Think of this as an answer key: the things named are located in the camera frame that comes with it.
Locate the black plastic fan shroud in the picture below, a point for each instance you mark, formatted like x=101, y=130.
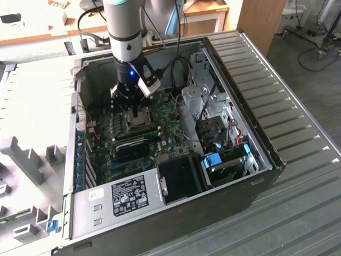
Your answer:
x=178, y=176

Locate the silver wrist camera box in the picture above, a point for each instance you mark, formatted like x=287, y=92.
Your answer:
x=149, y=86

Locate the black desk device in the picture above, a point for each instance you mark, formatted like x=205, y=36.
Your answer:
x=10, y=18

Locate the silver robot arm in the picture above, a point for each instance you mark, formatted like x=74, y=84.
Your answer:
x=122, y=32

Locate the light wooden desk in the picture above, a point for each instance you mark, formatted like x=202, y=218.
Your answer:
x=32, y=29

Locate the green motherboard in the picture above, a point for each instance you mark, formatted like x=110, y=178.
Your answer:
x=173, y=133

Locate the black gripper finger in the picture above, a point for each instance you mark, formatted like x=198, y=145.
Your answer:
x=137, y=112

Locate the brown wooden cabinet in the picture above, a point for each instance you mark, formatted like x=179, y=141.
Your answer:
x=258, y=21

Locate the white machine base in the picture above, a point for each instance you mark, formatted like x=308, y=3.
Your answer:
x=289, y=16

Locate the silver metal drive cage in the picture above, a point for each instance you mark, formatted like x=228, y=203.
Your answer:
x=191, y=98

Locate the round dark grey object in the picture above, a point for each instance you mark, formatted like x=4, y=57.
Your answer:
x=89, y=4

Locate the small wooden table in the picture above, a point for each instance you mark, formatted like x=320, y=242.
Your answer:
x=205, y=10

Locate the hard disk in blue carrier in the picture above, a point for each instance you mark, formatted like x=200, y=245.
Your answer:
x=213, y=160

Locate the red printed packet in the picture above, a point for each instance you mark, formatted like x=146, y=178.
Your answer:
x=60, y=3

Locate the CPU socket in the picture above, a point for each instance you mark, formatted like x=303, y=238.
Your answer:
x=138, y=129

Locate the black wheeled stand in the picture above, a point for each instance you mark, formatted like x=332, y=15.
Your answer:
x=327, y=37

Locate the green RAM stick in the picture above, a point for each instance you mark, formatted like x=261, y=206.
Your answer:
x=13, y=216
x=136, y=136

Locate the blue expansion slot retainer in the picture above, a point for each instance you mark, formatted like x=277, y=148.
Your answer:
x=80, y=160

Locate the silver power supply unit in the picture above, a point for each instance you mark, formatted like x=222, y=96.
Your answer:
x=85, y=213

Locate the black PC case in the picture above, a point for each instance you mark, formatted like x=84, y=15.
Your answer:
x=186, y=224

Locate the round coin battery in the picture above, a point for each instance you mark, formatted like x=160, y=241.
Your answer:
x=166, y=98

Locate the finned chipset heatsink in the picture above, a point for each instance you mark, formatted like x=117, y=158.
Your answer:
x=131, y=153

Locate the silver CPU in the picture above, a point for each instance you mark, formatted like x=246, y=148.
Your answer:
x=142, y=121

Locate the blue plastic clip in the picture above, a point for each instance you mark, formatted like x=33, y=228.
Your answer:
x=52, y=226

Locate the brown cardboard box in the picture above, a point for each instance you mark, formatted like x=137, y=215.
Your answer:
x=64, y=18

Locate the black plastic disk bay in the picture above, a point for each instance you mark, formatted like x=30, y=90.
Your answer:
x=210, y=130

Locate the grey parts rack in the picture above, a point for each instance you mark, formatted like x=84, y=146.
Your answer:
x=29, y=162

